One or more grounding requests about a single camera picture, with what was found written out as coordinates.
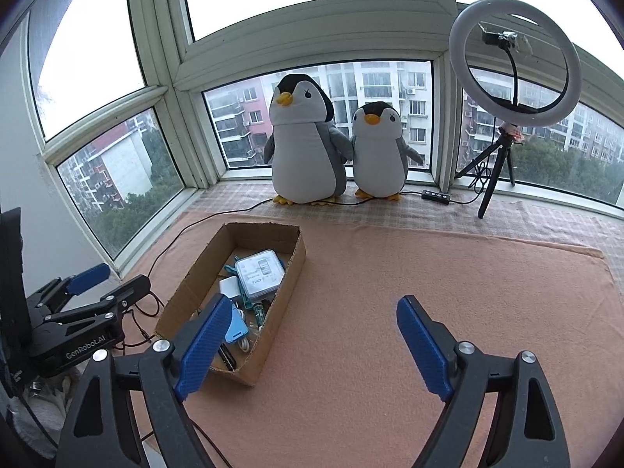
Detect large plush penguin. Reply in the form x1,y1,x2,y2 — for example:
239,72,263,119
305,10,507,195
263,73,354,205

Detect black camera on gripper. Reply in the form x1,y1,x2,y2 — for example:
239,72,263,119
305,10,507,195
1,207,32,396

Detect white charger block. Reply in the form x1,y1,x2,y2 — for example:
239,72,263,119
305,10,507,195
219,276,242,302

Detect small plush penguin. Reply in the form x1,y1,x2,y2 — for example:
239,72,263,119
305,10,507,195
351,101,424,201

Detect clear plastic phone case box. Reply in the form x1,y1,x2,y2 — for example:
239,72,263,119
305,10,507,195
235,249,285,302

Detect black tripod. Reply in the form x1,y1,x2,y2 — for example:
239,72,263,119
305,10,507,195
455,124,525,219

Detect long black cable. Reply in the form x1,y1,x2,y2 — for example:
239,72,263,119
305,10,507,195
111,189,485,468

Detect open cardboard box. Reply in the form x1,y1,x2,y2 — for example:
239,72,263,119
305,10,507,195
156,222,306,386

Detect blue folding phone stand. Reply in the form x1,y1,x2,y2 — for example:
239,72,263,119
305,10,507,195
224,305,248,344

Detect white ring light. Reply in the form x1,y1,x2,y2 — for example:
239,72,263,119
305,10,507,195
448,0,582,127

